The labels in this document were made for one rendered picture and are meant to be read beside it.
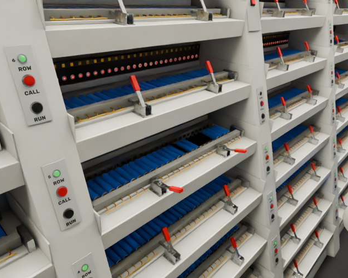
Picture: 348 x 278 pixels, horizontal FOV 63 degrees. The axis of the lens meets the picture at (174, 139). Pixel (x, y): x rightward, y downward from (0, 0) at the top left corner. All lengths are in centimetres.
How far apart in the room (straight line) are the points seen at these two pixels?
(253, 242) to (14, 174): 86
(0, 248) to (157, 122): 38
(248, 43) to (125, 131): 52
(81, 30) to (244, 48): 55
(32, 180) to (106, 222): 19
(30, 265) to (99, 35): 43
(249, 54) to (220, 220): 52
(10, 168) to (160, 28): 41
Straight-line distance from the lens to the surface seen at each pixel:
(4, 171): 51
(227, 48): 99
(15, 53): 51
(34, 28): 53
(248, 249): 111
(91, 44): 58
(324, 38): 159
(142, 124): 62
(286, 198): 139
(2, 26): 52
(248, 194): 104
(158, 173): 72
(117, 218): 64
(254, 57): 98
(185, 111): 71
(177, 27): 72
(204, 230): 88
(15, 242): 62
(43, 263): 59
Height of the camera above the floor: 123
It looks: 15 degrees down
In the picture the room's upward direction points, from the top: 10 degrees counter-clockwise
